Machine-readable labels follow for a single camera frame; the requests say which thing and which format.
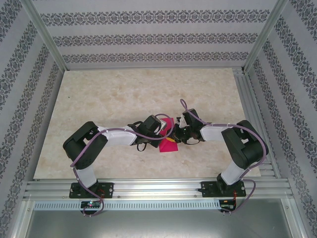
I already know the aluminium frame post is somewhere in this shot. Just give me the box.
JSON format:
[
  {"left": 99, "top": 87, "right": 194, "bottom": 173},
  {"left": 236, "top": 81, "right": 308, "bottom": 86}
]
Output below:
[
  {"left": 242, "top": 0, "right": 289, "bottom": 72},
  {"left": 21, "top": 0, "right": 69, "bottom": 71}
]

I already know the right aluminium frame post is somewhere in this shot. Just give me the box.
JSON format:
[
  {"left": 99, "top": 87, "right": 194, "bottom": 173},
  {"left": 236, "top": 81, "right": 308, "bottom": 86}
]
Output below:
[{"left": 242, "top": 0, "right": 289, "bottom": 72}]

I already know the left circuit board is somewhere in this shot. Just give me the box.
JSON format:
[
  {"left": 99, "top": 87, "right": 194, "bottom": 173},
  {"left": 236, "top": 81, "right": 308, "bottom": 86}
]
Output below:
[{"left": 81, "top": 201, "right": 102, "bottom": 209}]

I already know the aluminium side rail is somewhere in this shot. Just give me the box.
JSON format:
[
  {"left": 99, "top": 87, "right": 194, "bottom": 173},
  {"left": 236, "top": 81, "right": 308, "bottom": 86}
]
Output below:
[{"left": 232, "top": 68, "right": 282, "bottom": 179}]

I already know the left aluminium frame post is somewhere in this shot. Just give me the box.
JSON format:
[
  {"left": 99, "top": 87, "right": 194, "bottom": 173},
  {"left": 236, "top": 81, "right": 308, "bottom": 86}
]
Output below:
[{"left": 21, "top": 0, "right": 69, "bottom": 71}]

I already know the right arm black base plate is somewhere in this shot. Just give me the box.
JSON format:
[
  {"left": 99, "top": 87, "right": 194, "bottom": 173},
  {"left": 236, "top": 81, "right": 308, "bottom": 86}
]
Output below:
[{"left": 201, "top": 180, "right": 247, "bottom": 198}]

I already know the right circuit board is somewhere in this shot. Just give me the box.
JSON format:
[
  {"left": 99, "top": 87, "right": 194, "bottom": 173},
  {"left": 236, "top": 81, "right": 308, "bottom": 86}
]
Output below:
[{"left": 220, "top": 199, "right": 236, "bottom": 210}]

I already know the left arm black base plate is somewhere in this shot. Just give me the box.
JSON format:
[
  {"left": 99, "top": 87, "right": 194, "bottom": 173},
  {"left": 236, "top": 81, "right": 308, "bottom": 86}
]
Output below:
[{"left": 69, "top": 182, "right": 114, "bottom": 199}]

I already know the circuit board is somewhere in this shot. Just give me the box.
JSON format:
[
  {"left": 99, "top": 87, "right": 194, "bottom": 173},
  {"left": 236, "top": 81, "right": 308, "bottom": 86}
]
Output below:
[
  {"left": 220, "top": 199, "right": 236, "bottom": 210},
  {"left": 81, "top": 201, "right": 102, "bottom": 209}
]

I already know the long aluminium mounting rail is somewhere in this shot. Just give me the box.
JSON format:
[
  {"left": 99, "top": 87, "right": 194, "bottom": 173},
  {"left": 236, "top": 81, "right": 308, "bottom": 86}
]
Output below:
[{"left": 23, "top": 177, "right": 294, "bottom": 200}]

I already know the slotted grey cable duct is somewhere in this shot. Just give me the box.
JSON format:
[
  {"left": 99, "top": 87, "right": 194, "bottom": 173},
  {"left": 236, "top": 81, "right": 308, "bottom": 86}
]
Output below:
[{"left": 33, "top": 200, "right": 221, "bottom": 211}]

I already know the pink square paper sheet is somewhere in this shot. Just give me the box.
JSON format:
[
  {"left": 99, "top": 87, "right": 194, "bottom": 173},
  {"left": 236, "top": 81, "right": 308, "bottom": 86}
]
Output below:
[{"left": 159, "top": 118, "right": 179, "bottom": 153}]

